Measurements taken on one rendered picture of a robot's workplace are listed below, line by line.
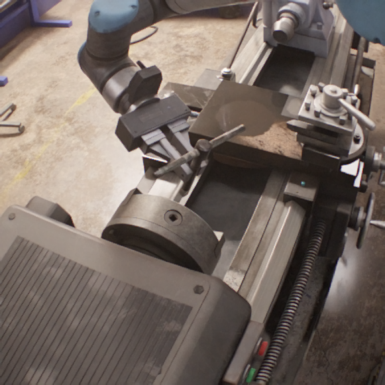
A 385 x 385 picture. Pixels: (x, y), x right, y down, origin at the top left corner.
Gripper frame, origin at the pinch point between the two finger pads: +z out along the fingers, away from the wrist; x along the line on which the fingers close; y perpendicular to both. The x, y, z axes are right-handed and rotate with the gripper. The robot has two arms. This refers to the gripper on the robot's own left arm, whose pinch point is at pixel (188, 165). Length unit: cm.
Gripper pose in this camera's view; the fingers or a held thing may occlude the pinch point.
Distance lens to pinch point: 86.0
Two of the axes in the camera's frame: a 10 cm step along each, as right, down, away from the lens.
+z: 6.1, 7.4, -2.8
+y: -2.9, 5.4, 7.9
